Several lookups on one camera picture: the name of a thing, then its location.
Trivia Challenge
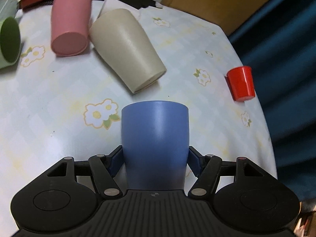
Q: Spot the blue plastic cup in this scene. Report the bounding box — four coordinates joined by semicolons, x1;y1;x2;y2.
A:
121;101;190;190

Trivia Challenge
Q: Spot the red small plastic cup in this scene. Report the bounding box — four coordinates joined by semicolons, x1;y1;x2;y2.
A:
227;66;256;102

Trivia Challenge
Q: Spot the beige plastic cup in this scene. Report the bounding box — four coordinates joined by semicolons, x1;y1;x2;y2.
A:
89;9;166;94

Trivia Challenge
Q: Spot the teal curtain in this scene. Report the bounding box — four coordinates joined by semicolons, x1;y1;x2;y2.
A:
229;0;315;200

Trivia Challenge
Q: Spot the white plastic cup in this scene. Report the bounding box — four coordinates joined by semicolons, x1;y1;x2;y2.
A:
98;0;140;21

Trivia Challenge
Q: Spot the green plastic cup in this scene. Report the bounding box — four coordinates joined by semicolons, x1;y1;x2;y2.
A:
0;17;21;69

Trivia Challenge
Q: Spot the floral white tablecloth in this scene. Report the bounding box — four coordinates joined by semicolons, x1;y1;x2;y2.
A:
1;5;276;236

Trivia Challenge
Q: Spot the pink plastic cup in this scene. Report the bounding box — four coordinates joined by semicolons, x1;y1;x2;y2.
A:
51;0;92;57

